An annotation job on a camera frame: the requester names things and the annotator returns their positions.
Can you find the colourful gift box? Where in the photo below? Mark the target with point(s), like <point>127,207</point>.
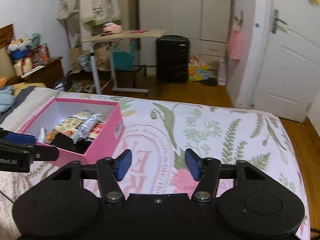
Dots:
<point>197,70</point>

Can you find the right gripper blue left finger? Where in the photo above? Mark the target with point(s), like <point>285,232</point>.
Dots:
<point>109,173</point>

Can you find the beige printed snack bag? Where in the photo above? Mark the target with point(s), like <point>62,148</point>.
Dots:
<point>70,125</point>

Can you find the floral bed sheet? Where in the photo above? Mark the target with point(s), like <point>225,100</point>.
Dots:
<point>158,132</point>

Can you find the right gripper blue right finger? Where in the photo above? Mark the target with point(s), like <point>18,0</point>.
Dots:
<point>206,171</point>

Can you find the pink tissue box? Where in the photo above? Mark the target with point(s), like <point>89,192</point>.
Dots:
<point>111,28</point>

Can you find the white door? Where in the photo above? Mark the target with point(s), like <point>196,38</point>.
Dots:
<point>289,78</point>

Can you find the white small snack packet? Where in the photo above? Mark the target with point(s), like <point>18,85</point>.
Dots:
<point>42,135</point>

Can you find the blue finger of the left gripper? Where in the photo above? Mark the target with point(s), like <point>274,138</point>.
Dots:
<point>42,153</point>
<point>17,138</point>

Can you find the small red white packet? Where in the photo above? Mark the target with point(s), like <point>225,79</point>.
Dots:
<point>96,130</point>

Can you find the black suitcase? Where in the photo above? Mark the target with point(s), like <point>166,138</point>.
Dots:
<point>172,58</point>

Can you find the hanging cream cardigan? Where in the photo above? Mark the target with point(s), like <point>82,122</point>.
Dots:
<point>94,13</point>

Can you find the light blue blanket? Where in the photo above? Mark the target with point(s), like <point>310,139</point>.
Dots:
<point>7,98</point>

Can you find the pink hanging bag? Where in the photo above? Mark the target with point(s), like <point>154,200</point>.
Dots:
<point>236,45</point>

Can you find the white patterned paper bag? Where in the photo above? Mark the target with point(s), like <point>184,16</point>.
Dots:
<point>221,73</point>

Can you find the brown paper bag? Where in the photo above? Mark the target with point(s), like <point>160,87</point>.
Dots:
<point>74,59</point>

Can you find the dark wooden nightstand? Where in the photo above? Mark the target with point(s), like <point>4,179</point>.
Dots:
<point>49,74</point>

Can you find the pink cardboard box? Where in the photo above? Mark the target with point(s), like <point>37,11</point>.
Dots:
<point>88,150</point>

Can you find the black snack bar packet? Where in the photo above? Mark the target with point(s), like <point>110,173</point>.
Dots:
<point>63,142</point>

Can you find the beige tote bag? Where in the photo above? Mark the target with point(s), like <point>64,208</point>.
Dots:
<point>67,9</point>

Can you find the teal shopping bag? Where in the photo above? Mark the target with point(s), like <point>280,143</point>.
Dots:
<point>124,60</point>

